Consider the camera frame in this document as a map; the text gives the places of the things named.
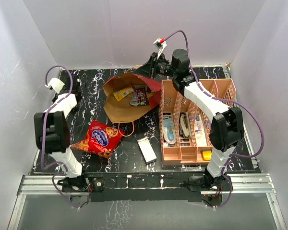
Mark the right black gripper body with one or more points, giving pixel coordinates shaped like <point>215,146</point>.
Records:
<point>163,68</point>

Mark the red brown paper bag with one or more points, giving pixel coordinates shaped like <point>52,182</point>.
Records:
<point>122,111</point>

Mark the red cookie snack bag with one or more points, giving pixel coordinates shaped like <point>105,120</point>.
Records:
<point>100,140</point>

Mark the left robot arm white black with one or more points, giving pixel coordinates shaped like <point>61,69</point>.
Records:
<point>52,133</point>

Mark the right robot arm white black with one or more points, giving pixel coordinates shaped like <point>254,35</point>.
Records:
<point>226,123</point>

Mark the dark silver snack wrapper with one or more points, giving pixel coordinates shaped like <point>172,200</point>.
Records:
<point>134,100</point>

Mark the yellow candy bar wrapper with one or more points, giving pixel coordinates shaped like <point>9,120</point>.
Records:
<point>119,95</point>

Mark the pink plastic desk organizer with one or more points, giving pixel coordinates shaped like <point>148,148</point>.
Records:
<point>185,150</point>

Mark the beige stapler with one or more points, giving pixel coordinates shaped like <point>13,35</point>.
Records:
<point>184,125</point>

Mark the white rectangular box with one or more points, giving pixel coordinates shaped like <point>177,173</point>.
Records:
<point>147,150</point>

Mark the white packet in organizer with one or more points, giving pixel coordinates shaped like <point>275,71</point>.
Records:
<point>200,132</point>

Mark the yellow tape measure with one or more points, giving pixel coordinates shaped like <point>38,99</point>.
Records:
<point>206,154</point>

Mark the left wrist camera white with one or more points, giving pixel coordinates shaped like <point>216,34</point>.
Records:
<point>55,84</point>

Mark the aluminium rail frame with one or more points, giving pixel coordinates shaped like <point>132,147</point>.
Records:
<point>125,175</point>

